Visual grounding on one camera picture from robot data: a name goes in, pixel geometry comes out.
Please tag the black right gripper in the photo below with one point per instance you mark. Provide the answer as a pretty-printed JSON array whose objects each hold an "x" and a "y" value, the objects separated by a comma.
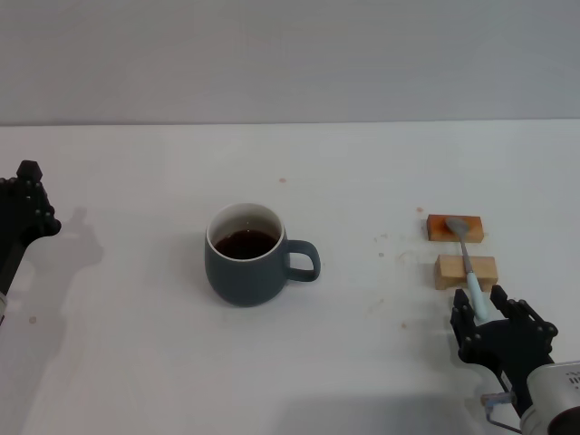
[{"x": 503, "y": 349}]

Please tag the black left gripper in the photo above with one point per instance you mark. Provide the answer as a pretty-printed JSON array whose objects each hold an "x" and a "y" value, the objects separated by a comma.
[{"x": 16, "y": 244}]

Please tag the orange stained wooden block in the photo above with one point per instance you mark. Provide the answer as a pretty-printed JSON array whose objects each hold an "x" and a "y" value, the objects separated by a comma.
[{"x": 435, "y": 233}]

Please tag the dark grey coffee mug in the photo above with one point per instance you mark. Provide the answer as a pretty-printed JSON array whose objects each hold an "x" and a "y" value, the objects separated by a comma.
[{"x": 244, "y": 281}]

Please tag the light wooden notched block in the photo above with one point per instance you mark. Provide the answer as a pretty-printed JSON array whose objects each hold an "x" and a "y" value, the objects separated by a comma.
[{"x": 448, "y": 269}]

